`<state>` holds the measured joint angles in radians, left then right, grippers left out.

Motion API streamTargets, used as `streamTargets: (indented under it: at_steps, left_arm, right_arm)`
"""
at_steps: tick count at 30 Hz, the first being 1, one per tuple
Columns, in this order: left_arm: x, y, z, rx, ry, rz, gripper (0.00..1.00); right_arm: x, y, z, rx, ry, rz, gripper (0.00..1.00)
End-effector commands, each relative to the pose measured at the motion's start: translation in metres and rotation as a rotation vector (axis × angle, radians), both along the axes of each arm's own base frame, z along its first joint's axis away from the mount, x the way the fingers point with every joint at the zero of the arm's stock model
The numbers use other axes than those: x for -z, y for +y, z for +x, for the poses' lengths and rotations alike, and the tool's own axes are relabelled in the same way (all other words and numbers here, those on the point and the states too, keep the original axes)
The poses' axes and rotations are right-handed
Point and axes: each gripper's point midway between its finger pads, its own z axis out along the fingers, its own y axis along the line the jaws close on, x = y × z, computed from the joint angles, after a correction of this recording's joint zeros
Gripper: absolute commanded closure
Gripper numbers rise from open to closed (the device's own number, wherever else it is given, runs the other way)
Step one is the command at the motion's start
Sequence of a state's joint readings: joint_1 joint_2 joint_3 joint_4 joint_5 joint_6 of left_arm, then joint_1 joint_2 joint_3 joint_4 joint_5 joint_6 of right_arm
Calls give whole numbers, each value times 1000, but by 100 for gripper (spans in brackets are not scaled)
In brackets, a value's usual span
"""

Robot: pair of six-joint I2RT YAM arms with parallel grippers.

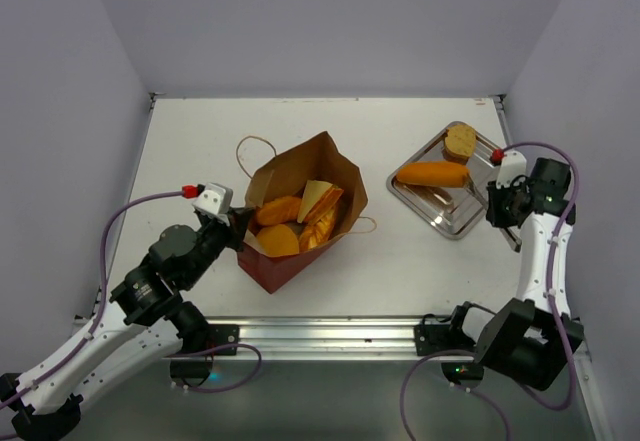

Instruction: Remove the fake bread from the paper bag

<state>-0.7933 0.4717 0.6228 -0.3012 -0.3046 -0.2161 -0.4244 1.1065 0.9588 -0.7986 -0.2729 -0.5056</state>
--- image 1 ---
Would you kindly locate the orange braided pastry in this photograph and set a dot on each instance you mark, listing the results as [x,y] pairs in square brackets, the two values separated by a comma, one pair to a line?
[318,233]

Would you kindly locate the round orange bun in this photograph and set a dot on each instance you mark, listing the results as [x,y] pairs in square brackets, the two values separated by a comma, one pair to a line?
[278,241]

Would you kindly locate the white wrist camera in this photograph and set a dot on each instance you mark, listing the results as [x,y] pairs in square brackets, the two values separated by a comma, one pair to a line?
[510,164]
[214,201]

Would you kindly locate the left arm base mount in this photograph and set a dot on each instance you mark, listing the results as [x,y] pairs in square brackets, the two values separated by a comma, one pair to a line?
[194,371]

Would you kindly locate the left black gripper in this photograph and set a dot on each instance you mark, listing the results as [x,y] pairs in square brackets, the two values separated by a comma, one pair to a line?
[239,218]

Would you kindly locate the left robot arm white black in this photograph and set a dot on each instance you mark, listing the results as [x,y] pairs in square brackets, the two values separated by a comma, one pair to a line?
[144,320]

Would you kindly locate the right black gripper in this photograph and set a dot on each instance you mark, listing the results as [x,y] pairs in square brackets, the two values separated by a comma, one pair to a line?
[501,206]

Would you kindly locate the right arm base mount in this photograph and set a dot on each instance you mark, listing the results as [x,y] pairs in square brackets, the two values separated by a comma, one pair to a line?
[433,334]

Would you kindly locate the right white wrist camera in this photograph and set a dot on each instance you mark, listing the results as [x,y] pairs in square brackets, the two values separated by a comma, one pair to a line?
[510,164]

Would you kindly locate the red brown paper bag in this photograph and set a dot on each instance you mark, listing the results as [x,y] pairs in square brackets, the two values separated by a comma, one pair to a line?
[286,174]

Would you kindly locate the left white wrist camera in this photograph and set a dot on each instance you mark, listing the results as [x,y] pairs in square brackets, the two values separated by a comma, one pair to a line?
[214,201]

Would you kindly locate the metal tongs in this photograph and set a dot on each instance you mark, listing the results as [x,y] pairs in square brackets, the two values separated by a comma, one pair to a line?
[512,239]

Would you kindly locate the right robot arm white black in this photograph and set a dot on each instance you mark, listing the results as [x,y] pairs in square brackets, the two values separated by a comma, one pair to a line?
[531,338]

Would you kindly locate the round sliced bread piece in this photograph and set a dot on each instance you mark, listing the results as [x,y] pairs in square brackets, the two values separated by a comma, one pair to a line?
[459,143]

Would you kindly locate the long orange bread roll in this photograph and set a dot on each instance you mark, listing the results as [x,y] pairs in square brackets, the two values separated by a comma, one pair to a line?
[443,174]

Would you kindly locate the fake triangle sandwich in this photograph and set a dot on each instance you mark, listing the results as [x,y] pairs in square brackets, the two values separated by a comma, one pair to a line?
[317,199]

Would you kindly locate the aluminium front rail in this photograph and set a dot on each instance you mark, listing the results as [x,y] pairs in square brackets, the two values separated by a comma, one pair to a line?
[292,339]

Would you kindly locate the steel tray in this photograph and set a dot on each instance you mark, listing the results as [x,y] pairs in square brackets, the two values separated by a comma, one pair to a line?
[452,212]

